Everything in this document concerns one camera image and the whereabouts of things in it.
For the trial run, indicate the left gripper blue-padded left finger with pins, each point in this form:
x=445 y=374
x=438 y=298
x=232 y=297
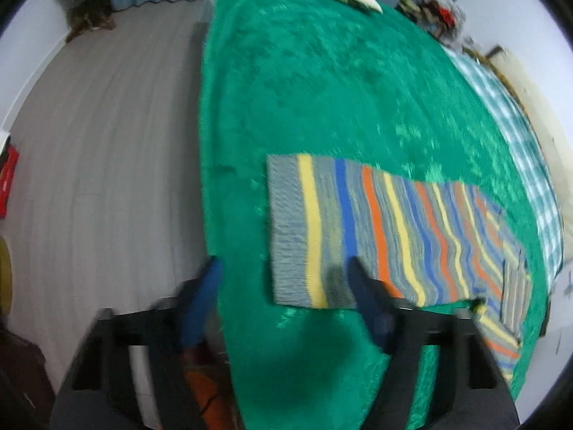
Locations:
x=98 y=391

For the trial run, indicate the pile of clothes on nightstand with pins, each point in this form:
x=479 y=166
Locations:
x=441 y=19

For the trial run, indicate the green floral bedspread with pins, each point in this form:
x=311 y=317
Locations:
x=282 y=77

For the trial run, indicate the orange fuzzy garment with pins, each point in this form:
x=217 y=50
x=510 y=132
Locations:
x=210 y=386

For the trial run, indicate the striped knit sweater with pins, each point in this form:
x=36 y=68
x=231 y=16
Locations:
x=429 y=243

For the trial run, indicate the stack of folded clothes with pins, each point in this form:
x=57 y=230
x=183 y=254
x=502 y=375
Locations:
x=9 y=160

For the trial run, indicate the cream pillow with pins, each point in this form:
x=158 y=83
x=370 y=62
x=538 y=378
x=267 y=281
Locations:
x=550 y=134

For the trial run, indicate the teal checkered sheet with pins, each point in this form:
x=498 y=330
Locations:
x=526 y=153

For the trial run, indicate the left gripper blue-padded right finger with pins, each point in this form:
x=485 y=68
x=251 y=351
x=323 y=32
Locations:
x=469 y=391

